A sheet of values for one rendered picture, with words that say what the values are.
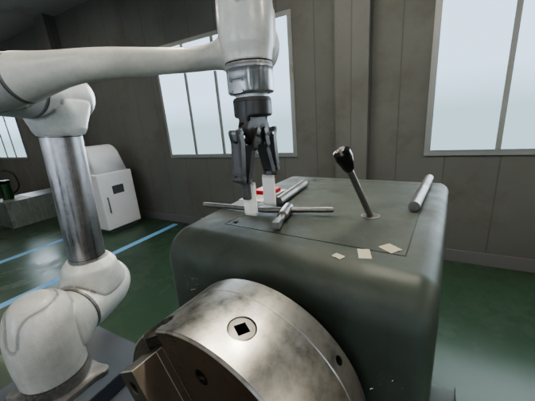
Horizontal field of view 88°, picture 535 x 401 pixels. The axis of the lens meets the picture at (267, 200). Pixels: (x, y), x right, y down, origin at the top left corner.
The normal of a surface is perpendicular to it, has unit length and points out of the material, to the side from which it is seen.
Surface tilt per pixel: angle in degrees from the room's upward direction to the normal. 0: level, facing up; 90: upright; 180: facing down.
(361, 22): 90
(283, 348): 29
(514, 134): 90
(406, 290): 35
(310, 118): 90
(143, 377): 58
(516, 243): 90
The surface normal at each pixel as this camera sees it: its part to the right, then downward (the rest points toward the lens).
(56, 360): 0.79, 0.12
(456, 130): -0.47, 0.28
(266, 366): 0.34, -0.79
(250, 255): -0.42, -0.53
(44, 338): 0.64, -0.04
